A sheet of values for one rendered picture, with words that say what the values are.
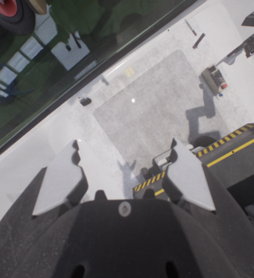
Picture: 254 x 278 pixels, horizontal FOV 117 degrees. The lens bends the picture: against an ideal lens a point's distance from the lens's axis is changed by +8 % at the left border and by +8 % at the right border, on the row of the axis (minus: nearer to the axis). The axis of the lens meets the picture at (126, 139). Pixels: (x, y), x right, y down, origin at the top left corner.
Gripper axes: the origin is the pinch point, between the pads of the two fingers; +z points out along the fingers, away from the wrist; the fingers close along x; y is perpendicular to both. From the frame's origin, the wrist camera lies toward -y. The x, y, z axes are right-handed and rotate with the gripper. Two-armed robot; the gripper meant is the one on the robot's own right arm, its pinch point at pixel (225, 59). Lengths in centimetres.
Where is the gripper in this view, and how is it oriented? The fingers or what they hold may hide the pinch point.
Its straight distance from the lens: 93.2
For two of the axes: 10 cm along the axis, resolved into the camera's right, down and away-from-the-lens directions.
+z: 0.4, -0.9, 9.9
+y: 5.6, 8.3, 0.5
